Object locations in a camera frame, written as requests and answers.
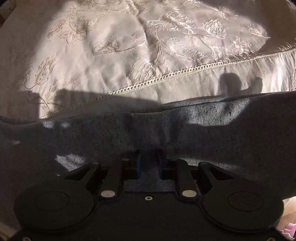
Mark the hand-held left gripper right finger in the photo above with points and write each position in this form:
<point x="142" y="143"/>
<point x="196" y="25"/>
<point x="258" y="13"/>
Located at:
<point x="161" y="166"/>

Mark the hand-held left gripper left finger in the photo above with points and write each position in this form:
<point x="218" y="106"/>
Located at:
<point x="138" y="166"/>

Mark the light blue speckled pants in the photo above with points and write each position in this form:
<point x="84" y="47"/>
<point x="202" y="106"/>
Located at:
<point x="231" y="134"/>

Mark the white embroidered bedspread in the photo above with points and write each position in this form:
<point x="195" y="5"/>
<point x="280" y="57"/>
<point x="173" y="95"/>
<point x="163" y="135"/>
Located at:
<point x="111" y="60"/>

